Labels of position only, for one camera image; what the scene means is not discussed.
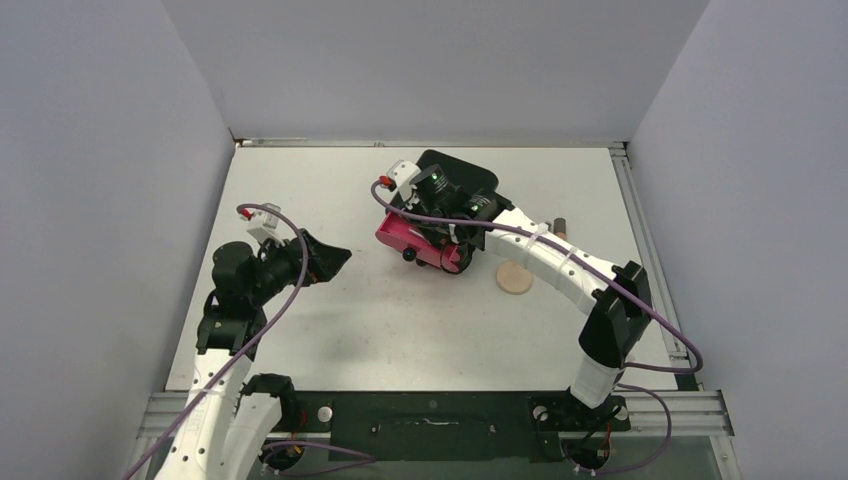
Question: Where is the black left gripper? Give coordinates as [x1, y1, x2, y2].
[247, 229, 350, 306]

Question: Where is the pink drawer with black knob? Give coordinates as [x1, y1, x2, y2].
[375, 212, 471, 275]

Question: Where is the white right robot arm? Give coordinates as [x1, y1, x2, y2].
[382, 161, 652, 428]

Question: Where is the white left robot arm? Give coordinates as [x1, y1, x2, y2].
[156, 229, 352, 479]

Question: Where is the round beige powder puff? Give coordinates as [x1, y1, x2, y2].
[495, 261, 534, 295]

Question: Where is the tan foundation tube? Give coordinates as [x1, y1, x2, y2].
[552, 217, 567, 239]

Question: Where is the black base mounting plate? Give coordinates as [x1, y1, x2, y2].
[269, 391, 631, 462]

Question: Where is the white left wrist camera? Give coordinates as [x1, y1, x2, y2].
[243, 203, 283, 245]

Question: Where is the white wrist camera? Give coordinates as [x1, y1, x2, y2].
[243, 203, 283, 245]
[387, 160, 421, 202]

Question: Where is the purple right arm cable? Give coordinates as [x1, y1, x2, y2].
[370, 178, 704, 477]

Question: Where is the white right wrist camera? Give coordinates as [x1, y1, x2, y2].
[387, 160, 421, 202]

